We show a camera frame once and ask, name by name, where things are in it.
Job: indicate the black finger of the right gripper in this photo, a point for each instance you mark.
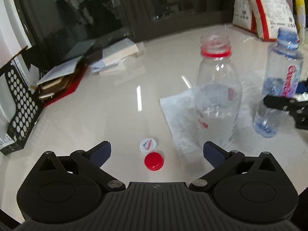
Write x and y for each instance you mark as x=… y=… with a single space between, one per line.
x=280 y=103

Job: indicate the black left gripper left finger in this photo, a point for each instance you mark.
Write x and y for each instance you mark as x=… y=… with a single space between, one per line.
x=88 y=164

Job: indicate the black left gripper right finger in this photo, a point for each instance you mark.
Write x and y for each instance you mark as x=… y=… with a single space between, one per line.
x=225 y=164

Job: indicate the small Ganten water bottle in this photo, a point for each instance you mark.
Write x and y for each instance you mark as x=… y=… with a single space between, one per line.
x=282 y=74

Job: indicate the red bottle cap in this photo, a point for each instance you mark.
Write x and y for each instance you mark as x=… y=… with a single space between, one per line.
x=154 y=161

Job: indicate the clear plastic water bottle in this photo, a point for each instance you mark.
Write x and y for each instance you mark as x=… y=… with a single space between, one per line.
x=218 y=92

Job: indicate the white Ganten bottle cap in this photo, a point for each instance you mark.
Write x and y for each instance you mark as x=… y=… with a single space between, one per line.
x=147 y=146

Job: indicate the red folder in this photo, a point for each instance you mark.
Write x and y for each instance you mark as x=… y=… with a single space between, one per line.
x=70 y=87

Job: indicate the white paper towel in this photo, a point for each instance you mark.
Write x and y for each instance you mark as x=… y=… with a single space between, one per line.
x=190 y=130

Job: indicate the black perforated file holder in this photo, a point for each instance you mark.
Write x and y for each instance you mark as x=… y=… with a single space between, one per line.
x=27 y=111

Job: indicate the red white rice bag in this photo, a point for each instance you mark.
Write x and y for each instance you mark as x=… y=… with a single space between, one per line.
x=270 y=15

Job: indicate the yellow spray can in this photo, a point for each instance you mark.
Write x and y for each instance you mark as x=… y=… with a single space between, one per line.
x=300 y=18

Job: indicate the stack of books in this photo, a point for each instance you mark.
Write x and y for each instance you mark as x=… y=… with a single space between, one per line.
x=113 y=59

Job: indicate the black microwave oven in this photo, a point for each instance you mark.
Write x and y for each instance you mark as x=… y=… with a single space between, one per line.
x=62 y=29

